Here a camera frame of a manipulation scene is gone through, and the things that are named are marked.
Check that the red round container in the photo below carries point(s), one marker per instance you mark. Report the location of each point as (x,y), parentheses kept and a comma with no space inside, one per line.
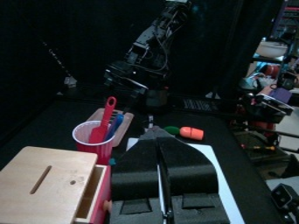
(271,70)

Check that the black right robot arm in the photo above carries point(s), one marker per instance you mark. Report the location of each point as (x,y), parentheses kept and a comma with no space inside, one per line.
(155,32)

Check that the black and red device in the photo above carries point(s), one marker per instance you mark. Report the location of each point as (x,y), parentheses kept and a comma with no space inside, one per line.
(268,108)

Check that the red toy spatula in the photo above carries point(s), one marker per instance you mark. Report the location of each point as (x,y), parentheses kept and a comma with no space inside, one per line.
(102,128)

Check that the dark shelf rack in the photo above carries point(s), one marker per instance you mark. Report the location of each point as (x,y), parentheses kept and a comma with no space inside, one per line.
(287,17)

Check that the red plastic cup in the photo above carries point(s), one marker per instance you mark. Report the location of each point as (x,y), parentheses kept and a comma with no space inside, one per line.
(99,150)

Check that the yellow and red screwdriver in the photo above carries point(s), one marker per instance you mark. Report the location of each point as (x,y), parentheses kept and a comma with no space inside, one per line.
(259,148)

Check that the black box device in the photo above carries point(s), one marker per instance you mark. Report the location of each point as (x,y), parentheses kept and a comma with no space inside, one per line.
(286,195)

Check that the orange toy carrot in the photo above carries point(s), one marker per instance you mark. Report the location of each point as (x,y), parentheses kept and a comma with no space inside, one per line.
(191,133)

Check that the white bowl on shelf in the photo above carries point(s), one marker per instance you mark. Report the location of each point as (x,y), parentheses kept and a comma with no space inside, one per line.
(270,49)

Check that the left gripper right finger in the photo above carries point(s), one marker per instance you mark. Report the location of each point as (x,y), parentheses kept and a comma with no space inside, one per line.
(191,178)

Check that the metal frame corner bracket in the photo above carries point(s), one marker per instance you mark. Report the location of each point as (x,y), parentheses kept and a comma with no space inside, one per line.
(70,82)

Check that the black backdrop cloth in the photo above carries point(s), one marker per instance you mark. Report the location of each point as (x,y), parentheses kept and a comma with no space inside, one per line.
(23,29)

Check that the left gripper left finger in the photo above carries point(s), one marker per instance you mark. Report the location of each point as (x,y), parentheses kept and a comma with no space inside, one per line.
(136,175)

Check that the blue toy knife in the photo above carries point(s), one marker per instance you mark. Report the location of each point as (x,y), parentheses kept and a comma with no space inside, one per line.
(116,124)

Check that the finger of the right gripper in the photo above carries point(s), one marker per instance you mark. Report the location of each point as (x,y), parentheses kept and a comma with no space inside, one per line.
(123,93)
(136,94)

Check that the purple box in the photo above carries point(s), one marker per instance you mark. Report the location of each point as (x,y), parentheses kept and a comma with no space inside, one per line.
(280,94)

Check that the wooden box with red drawer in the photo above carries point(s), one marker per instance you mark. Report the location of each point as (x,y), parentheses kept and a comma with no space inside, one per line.
(39,186)

